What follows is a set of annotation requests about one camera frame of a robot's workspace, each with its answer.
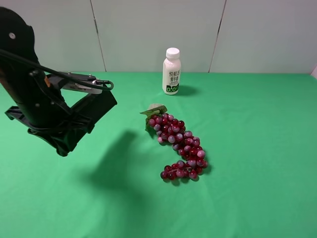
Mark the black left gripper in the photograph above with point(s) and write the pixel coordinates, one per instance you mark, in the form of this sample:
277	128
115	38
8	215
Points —
45	111

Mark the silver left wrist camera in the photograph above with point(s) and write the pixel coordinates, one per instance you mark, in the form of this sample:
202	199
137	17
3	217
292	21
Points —
61	83

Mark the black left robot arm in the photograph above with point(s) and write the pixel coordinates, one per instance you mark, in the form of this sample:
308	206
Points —
16	45

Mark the black leather pouch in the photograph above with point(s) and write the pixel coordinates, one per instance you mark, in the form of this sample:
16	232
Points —
87	112

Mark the red grape bunch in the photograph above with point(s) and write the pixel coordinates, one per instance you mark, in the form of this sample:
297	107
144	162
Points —
172	131

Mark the green tablecloth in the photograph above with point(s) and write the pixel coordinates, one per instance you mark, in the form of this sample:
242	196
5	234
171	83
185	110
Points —
259	132

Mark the white milk bottle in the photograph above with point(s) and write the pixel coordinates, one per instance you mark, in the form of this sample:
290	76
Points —
171	71

